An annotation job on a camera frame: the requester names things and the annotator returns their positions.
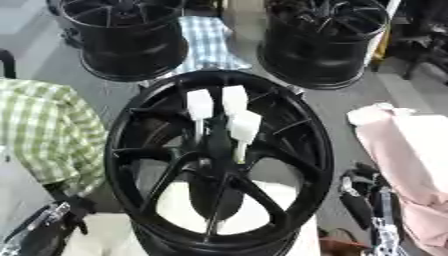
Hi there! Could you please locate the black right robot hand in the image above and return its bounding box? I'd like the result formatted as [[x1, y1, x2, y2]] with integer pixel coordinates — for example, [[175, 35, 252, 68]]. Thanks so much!
[[336, 162, 406, 232]]

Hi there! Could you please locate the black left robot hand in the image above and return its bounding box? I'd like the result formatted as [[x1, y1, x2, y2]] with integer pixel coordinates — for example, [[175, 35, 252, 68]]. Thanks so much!
[[42, 182, 100, 236]]

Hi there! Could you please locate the black spoked wheel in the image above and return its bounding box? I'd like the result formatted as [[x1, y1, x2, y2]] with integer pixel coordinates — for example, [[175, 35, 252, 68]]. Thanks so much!
[[103, 69, 336, 256]]

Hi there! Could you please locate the brown bag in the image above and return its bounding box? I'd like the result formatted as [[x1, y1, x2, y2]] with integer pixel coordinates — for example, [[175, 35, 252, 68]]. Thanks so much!
[[316, 227, 371, 256]]

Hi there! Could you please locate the pink cloth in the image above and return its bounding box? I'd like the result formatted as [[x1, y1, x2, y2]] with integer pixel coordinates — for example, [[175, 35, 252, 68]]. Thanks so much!
[[344, 102, 448, 256]]

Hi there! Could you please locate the green checked cloth table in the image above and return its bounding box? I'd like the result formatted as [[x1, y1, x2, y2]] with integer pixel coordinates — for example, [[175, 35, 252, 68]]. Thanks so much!
[[0, 77, 111, 198]]

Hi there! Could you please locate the black chair back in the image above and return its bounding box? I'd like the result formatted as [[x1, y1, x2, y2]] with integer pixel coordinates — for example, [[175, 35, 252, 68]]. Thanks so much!
[[0, 48, 20, 80]]

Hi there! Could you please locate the black chair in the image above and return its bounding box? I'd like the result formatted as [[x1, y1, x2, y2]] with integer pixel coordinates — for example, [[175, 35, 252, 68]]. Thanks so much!
[[388, 0, 448, 85], [0, 48, 20, 80]]

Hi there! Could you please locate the blue checked cloth table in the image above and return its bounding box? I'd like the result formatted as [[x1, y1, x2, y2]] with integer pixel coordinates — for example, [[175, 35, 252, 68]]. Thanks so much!
[[138, 15, 254, 88]]

